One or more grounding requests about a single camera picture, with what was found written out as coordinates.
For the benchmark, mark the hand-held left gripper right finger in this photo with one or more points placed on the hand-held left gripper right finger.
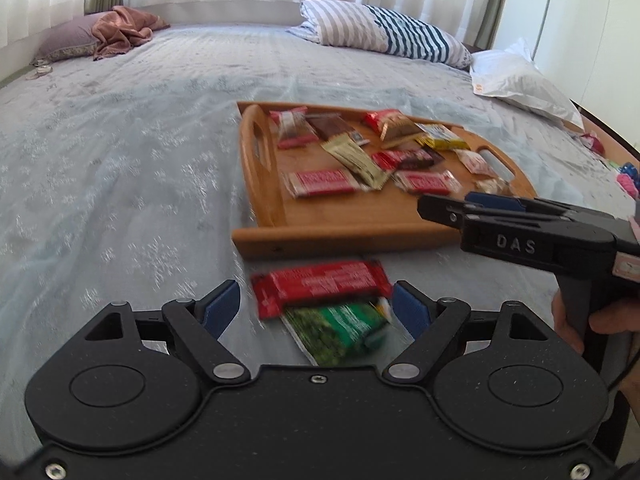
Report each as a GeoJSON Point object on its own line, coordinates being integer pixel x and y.
{"type": "Point", "coordinates": [411, 310]}

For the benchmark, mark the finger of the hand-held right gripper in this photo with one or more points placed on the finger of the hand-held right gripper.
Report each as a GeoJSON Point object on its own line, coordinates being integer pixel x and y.
{"type": "Point", "coordinates": [442, 210]}
{"type": "Point", "coordinates": [500, 202]}

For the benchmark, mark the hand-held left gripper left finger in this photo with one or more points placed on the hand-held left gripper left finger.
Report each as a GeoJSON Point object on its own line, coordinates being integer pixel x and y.
{"type": "Point", "coordinates": [220, 307]}

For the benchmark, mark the cream biscuit packet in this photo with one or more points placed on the cream biscuit packet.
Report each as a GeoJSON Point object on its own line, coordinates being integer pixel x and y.
{"type": "Point", "coordinates": [492, 186]}

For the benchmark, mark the red snack bar packet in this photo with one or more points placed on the red snack bar packet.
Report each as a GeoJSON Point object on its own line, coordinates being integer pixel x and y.
{"type": "Point", "coordinates": [427, 182]}
{"type": "Point", "coordinates": [322, 182]}

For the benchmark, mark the white pink-printed snack packet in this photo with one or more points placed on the white pink-printed snack packet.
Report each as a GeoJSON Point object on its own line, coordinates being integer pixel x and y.
{"type": "Point", "coordinates": [472, 161]}

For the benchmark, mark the red and dark snack bar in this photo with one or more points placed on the red and dark snack bar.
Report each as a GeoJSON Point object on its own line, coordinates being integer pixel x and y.
{"type": "Point", "coordinates": [407, 159]}

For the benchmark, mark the yellow snack packet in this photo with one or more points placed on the yellow snack packet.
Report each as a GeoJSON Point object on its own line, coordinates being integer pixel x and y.
{"type": "Point", "coordinates": [442, 137]}

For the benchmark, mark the green snack packet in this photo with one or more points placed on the green snack packet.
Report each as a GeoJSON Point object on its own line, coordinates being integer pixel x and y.
{"type": "Point", "coordinates": [335, 327]}

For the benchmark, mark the wooden tray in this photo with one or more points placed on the wooden tray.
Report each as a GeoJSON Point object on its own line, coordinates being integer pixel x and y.
{"type": "Point", "coordinates": [350, 220]}

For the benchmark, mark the large red snack packet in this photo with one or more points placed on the large red snack packet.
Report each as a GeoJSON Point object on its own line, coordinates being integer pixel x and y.
{"type": "Point", "coordinates": [320, 285]}

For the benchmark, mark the brown and red snack packet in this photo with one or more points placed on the brown and red snack packet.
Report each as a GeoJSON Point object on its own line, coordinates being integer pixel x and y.
{"type": "Point", "coordinates": [392, 125]}

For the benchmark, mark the olive gold snack packet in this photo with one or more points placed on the olive gold snack packet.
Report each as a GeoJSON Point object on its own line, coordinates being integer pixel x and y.
{"type": "Point", "coordinates": [355, 162]}

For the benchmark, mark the brown snack bar packet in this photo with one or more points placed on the brown snack bar packet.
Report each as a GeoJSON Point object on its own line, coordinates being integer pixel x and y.
{"type": "Point", "coordinates": [335, 129]}

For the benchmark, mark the red biscuit-picture snack packet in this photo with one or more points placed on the red biscuit-picture snack packet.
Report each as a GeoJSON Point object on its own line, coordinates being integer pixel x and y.
{"type": "Point", "coordinates": [292, 127]}

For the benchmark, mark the person's right hand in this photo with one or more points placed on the person's right hand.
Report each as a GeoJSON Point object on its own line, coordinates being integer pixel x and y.
{"type": "Point", "coordinates": [617, 319]}

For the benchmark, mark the red and white small packet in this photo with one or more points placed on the red and white small packet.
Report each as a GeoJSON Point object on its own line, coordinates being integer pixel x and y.
{"type": "Point", "coordinates": [591, 144]}

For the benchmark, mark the pink toy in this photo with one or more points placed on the pink toy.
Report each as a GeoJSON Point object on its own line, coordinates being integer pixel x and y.
{"type": "Point", "coordinates": [629, 180]}

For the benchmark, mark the white plastic bag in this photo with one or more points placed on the white plastic bag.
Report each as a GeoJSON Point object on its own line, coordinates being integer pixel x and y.
{"type": "Point", "coordinates": [520, 82]}

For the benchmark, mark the blue and white striped pillow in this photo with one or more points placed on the blue and white striped pillow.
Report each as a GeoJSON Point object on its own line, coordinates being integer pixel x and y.
{"type": "Point", "coordinates": [380, 30]}

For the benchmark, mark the white wardrobe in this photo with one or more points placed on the white wardrobe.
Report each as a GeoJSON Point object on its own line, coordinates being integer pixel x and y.
{"type": "Point", "coordinates": [575, 20]}

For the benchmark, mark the pink crumpled cloth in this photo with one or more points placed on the pink crumpled cloth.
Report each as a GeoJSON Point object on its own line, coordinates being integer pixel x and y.
{"type": "Point", "coordinates": [125, 30]}

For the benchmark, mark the mauve pillow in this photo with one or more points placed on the mauve pillow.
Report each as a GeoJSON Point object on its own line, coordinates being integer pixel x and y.
{"type": "Point", "coordinates": [65, 40]}

